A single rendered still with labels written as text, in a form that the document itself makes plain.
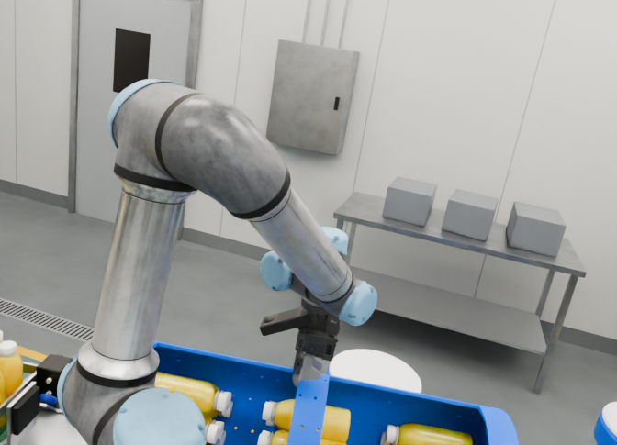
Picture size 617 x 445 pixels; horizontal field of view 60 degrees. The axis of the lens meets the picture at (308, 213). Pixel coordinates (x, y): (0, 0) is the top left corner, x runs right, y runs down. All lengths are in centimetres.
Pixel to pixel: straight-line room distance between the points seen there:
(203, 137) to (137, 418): 38
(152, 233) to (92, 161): 478
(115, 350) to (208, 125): 36
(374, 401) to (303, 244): 72
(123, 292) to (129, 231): 9
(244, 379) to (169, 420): 65
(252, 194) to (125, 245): 21
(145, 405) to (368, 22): 386
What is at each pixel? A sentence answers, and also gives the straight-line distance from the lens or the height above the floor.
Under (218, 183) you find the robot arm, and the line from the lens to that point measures 64.
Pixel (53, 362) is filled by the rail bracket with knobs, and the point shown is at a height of 100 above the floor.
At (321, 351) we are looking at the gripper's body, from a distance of 115.
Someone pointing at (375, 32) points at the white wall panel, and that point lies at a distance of 436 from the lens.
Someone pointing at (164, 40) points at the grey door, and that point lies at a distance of 496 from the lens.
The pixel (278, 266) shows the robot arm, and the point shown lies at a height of 155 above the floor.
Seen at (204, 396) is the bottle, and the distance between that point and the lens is 126.
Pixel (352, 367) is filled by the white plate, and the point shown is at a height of 104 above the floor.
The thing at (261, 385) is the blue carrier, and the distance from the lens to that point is 141.
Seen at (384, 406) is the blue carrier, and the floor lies 112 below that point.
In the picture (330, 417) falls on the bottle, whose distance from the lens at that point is 124.
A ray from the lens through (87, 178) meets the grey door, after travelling 558.
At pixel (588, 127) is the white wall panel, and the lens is 438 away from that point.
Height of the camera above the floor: 193
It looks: 17 degrees down
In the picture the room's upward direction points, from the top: 9 degrees clockwise
